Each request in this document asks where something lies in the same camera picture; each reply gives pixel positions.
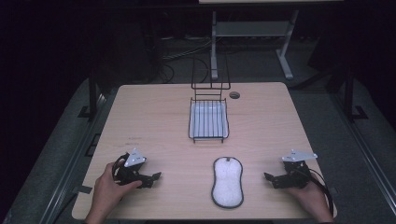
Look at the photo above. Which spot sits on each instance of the person's left hand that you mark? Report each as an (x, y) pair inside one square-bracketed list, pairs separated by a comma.
[(109, 189)]

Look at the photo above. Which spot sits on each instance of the white sponge with dark rim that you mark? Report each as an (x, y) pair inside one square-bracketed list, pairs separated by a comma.
[(227, 182)]

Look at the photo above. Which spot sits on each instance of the white metal stand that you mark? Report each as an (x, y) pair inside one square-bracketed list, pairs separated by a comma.
[(249, 29)]

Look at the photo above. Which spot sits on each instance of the aluminium floor rail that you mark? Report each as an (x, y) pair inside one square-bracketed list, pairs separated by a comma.
[(367, 155), (74, 155)]

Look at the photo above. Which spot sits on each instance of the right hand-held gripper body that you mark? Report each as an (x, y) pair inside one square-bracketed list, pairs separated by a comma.
[(295, 174)]

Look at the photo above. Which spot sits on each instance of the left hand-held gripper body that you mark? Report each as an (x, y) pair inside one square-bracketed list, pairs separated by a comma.
[(132, 169)]

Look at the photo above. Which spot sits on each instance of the person's right hand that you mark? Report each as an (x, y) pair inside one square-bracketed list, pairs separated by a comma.
[(308, 197)]

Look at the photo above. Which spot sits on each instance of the grey tape strip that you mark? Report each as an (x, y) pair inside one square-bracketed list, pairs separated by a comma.
[(82, 189)]

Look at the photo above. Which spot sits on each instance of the white plastic tray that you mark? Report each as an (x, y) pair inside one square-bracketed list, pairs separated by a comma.
[(208, 119)]

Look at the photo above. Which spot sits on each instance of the black metal post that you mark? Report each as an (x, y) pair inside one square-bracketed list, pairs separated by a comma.
[(349, 93), (92, 93)]

